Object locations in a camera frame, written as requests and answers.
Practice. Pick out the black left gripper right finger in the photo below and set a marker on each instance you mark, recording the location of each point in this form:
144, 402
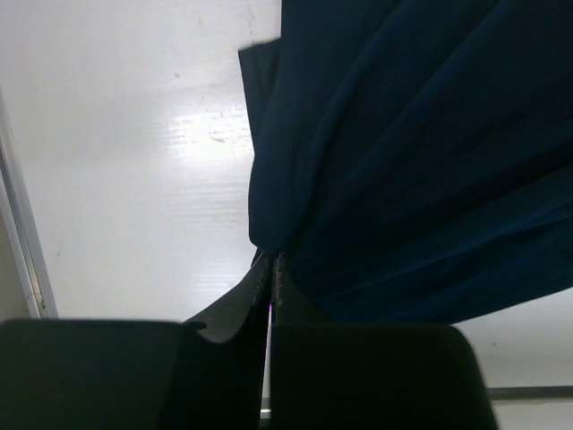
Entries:
326, 375

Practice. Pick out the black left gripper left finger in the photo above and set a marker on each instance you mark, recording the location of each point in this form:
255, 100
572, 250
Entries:
204, 373

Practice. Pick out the navy blue shorts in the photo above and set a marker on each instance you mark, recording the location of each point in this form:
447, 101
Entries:
413, 159

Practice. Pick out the aluminium table edge rail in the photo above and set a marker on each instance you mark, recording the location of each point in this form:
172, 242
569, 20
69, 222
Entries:
22, 231

